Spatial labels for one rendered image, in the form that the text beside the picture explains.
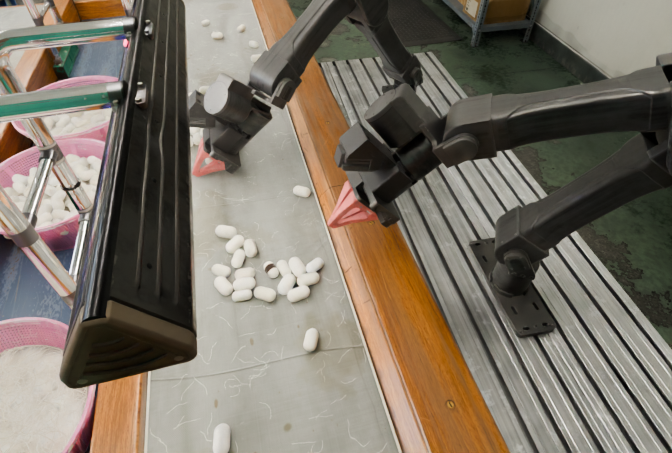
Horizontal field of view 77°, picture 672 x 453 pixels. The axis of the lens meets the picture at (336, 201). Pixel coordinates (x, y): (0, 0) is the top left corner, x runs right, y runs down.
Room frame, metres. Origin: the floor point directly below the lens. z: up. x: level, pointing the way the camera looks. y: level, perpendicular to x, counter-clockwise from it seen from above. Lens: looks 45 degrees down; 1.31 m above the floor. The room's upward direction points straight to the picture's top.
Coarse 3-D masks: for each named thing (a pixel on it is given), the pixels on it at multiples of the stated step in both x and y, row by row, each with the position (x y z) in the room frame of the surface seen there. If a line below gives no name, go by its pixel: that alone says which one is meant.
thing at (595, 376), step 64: (320, 64) 1.27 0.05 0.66; (448, 192) 0.67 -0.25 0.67; (512, 192) 0.68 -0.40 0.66; (448, 256) 0.49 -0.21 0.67; (576, 256) 0.49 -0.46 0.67; (448, 320) 0.36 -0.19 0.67; (576, 320) 0.36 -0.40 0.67; (640, 320) 0.36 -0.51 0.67; (512, 384) 0.25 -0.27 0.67; (576, 384) 0.25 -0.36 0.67; (640, 384) 0.25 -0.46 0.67; (512, 448) 0.17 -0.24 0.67; (576, 448) 0.17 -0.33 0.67; (640, 448) 0.17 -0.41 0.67
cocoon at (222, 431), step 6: (222, 426) 0.17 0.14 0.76; (228, 426) 0.17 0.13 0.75; (216, 432) 0.16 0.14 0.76; (222, 432) 0.16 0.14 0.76; (228, 432) 0.16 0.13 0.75; (216, 438) 0.15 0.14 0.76; (222, 438) 0.15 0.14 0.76; (228, 438) 0.16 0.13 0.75; (216, 444) 0.15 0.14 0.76; (222, 444) 0.15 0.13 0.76; (228, 444) 0.15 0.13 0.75; (216, 450) 0.14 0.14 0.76; (222, 450) 0.14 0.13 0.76; (228, 450) 0.14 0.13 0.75
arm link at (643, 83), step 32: (480, 96) 0.50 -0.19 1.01; (512, 96) 0.47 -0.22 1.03; (544, 96) 0.45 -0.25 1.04; (576, 96) 0.43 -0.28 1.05; (608, 96) 0.41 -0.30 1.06; (640, 96) 0.40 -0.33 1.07; (448, 128) 0.45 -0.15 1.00; (480, 128) 0.43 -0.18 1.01; (512, 128) 0.43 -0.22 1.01; (544, 128) 0.42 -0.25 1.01; (576, 128) 0.41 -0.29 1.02; (608, 128) 0.40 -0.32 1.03; (640, 128) 0.39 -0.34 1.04
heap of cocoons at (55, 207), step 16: (80, 160) 0.69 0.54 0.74; (96, 160) 0.69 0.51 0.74; (16, 176) 0.64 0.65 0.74; (32, 176) 0.64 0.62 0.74; (80, 176) 0.64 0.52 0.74; (96, 176) 0.64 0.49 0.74; (16, 192) 0.61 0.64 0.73; (48, 192) 0.59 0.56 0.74; (64, 192) 0.60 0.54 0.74; (48, 208) 0.55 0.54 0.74; (64, 208) 0.56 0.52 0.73; (48, 224) 0.51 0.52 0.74
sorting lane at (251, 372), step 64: (192, 0) 1.61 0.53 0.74; (192, 64) 1.12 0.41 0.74; (192, 192) 0.60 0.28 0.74; (256, 192) 0.60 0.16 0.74; (256, 256) 0.44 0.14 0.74; (320, 256) 0.44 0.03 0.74; (256, 320) 0.32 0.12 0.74; (320, 320) 0.32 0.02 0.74; (192, 384) 0.23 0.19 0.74; (256, 384) 0.23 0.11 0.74; (320, 384) 0.23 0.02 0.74; (192, 448) 0.15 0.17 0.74; (256, 448) 0.15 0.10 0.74; (320, 448) 0.15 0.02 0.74; (384, 448) 0.15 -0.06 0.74
